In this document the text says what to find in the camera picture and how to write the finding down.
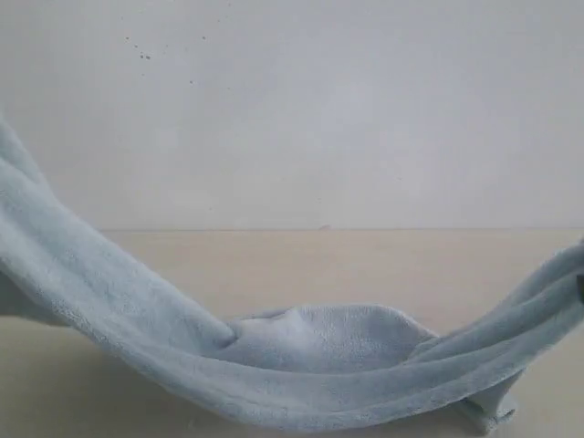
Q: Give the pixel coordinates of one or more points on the light blue fluffy towel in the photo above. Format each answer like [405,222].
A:
[310,369]

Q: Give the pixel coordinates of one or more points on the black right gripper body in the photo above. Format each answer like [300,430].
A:
[580,285]

